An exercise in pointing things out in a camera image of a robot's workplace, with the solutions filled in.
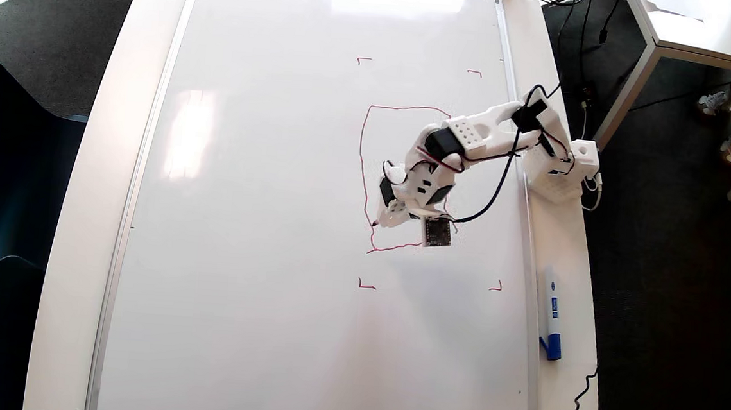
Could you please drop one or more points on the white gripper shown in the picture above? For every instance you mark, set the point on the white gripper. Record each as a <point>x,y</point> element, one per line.
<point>392,216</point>

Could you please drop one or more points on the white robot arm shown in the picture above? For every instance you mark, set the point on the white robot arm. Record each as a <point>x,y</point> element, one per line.
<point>487,126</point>

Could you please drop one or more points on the blue whiteboard marker pen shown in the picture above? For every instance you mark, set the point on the blue whiteboard marker pen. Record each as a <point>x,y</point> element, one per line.
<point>551,308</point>

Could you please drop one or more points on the white side table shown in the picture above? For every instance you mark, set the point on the white side table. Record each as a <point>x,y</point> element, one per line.
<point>719,27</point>

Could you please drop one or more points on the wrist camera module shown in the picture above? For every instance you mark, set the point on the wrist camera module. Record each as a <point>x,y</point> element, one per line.
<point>437,232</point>

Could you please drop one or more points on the white whiteboard with metal frame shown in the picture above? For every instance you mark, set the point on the white whiteboard with metal frame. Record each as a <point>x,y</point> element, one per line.
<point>244,190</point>

